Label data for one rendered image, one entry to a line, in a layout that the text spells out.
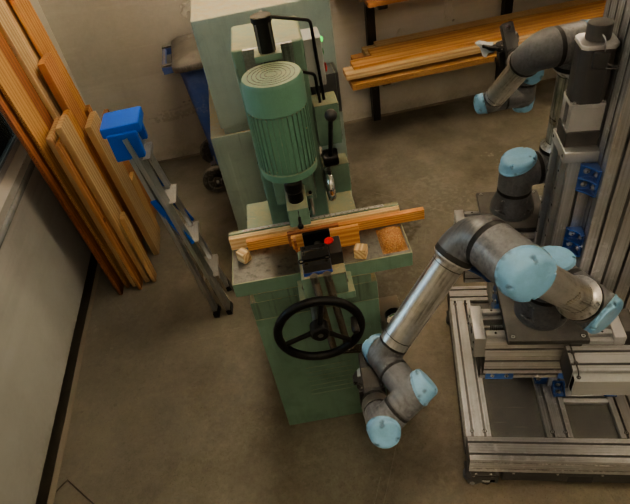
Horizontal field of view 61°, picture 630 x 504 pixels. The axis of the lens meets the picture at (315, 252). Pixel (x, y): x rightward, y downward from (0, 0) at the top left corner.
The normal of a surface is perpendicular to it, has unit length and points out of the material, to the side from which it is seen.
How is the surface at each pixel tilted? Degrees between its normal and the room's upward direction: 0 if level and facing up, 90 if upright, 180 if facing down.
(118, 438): 0
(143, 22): 90
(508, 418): 0
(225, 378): 0
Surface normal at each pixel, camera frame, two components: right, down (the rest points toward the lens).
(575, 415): -0.14, -0.73
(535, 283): 0.34, 0.51
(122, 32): 0.16, 0.65
